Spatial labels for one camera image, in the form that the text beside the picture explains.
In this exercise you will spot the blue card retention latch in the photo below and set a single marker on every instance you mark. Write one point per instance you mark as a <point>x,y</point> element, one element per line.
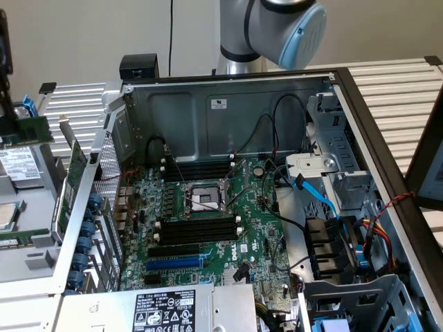
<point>87,228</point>
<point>89,213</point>
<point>74,276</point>
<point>79,259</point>
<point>83,244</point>
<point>94,201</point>

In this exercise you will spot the black fan shroud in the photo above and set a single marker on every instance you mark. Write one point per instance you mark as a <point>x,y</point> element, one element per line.
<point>325,249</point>

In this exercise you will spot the blue expansion slot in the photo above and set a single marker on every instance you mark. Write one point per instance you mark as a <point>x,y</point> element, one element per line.
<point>173,264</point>

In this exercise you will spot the metal socket cover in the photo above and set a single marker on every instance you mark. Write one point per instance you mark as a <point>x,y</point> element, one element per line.
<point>246,173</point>

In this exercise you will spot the silver hard disk with label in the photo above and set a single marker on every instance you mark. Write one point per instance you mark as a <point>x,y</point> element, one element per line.
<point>17,162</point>

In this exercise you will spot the coin cell battery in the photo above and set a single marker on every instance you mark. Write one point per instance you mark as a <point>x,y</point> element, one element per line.
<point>258,170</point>

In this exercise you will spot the black box with port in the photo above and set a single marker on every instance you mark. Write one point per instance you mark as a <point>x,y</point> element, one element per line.
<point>138,65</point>

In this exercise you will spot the grey perforated drive cage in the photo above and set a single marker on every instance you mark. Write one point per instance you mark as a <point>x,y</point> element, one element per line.
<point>363,297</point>

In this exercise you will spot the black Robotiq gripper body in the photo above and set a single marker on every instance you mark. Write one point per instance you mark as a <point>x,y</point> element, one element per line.
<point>5,41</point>

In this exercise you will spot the green RAM stick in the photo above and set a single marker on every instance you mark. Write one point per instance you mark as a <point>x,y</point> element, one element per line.
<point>24,238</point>
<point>34,129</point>

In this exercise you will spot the silver CPU chip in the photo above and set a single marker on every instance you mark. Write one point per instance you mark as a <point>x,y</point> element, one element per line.
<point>7,216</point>

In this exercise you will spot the open PC case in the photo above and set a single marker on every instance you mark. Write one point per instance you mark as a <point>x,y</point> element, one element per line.
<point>242,121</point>

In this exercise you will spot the grey metal disk bay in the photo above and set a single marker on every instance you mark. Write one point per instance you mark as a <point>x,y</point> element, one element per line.
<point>342,145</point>

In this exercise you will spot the silver power supply with label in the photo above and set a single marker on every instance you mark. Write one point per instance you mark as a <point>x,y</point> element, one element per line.
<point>228,307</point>

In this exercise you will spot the green Dell motherboard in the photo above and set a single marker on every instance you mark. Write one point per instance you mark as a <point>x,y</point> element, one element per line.
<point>256,221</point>

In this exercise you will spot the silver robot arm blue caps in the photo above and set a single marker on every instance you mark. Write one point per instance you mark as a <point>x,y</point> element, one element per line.
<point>277,27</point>

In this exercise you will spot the blue plastic disk bracket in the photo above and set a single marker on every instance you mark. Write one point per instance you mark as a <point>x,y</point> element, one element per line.
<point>30,107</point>

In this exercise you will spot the CPU socket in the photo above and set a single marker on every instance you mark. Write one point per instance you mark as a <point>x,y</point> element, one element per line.
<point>204,200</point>

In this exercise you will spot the thin metal locking lever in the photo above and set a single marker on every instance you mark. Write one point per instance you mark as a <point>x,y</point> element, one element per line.
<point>204,205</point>
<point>174,166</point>

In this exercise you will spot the grey parts rack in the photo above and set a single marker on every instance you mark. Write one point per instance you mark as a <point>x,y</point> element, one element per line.
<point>38,200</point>

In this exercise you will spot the green graphics card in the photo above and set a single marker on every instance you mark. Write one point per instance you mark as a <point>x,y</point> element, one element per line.
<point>74,166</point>

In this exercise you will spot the light grey bay latch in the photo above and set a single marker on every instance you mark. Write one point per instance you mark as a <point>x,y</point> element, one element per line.
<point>308,164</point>

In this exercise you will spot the silver chipset heatsink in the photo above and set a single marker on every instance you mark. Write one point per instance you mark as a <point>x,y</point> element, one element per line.
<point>228,276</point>

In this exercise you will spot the long black expansion slot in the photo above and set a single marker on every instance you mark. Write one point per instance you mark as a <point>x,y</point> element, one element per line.
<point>173,251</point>

